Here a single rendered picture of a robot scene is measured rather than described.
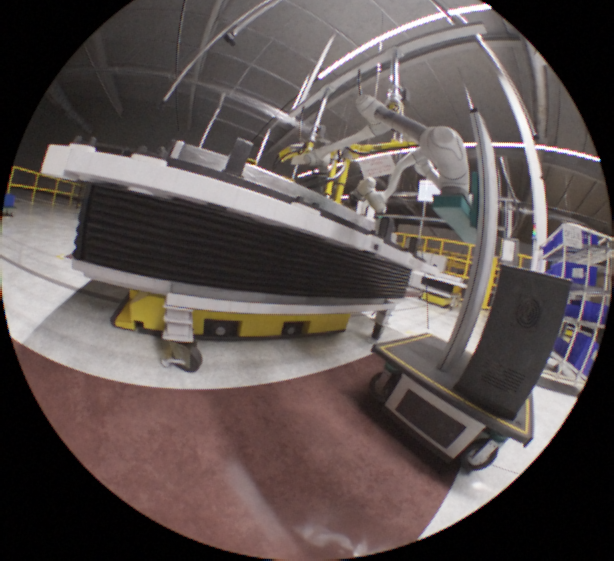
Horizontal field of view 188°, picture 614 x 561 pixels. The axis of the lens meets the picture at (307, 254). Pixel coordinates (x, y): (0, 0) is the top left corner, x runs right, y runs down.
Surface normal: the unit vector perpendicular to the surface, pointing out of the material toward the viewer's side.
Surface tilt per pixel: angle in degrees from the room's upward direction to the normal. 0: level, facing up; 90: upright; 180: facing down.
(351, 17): 176
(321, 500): 0
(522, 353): 90
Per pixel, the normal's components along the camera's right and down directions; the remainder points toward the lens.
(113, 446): 0.25, -0.97
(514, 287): -0.87, -0.21
